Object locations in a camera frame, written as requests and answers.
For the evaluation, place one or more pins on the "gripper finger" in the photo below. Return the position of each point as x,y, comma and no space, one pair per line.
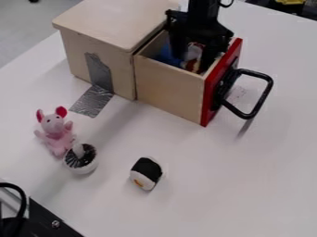
178,44
211,57

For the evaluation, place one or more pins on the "grey tape strip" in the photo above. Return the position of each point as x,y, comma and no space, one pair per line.
94,92

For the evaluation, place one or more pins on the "blue white red doll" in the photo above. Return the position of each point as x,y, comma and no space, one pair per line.
193,57

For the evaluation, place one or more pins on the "wooden drawer with red front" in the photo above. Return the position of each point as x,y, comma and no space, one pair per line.
173,86

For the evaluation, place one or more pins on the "black plush sushi roll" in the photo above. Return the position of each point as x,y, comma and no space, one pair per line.
146,173

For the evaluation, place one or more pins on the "wooden cabinet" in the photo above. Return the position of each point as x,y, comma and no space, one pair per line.
105,46

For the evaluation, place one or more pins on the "black clamp mount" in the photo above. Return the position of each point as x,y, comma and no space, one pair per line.
33,220

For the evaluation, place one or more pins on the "pink plush mouse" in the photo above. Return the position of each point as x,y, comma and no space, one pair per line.
55,131

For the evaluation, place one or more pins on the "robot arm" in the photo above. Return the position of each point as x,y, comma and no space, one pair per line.
203,8

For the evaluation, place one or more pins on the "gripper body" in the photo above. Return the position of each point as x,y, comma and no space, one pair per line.
204,31

